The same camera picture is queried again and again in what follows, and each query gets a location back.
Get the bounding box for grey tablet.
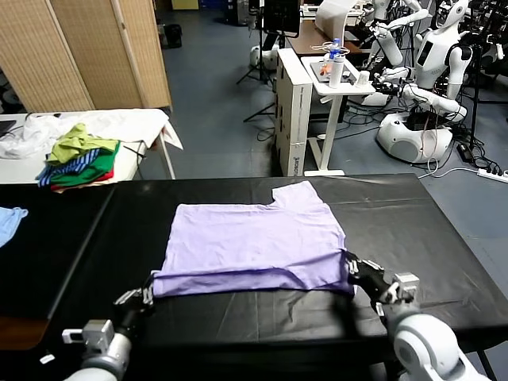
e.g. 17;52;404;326
310;61;358;84

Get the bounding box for tall black light stand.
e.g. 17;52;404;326
466;0;508;148

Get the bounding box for white curved panel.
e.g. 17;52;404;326
315;0;351;40

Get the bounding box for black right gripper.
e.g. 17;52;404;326
344;257;394;305

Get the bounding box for white cloth heap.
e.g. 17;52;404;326
0;114;61;160

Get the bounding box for white robot base black legs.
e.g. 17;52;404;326
248;31;287;73

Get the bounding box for white power strip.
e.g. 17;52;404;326
478;168;508;183

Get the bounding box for beige garment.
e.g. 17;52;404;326
53;176;118;194

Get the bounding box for bamboo folding screen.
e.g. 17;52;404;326
0;0;174;114

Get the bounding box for large black table cover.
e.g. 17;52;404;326
47;173;508;358

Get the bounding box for yellow-green garment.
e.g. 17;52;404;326
46;122;120;167

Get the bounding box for red garment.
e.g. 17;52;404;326
50;166;115;191

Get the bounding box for green garment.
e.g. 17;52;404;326
49;140;121;187

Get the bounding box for tall white cardboard box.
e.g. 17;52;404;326
275;48;314;178

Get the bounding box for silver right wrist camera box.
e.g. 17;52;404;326
391;272;421;305

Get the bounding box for small black table cover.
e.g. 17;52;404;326
0;182;116;321

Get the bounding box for lavender t-shirt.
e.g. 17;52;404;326
152;180;356;298

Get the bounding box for white standing desk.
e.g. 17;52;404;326
300;55;377;177

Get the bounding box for black monitor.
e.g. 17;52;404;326
264;0;302;40

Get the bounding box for white cloth covered table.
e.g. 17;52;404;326
0;108;184;186

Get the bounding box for black tripod stand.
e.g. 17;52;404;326
237;0;279;122

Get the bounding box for black waste bin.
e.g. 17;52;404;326
164;24;183;49

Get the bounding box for light blue garment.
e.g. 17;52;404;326
0;206;29;249

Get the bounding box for white tumbler bottle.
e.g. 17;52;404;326
328;55;345;89

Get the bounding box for white power cable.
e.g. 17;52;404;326
418;166;481;180

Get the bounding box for brown wooden desk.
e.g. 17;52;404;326
286;19;372;56

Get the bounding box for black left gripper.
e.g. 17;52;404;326
114;273;156;338

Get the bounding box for blue striped garment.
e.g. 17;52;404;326
37;148;102;188

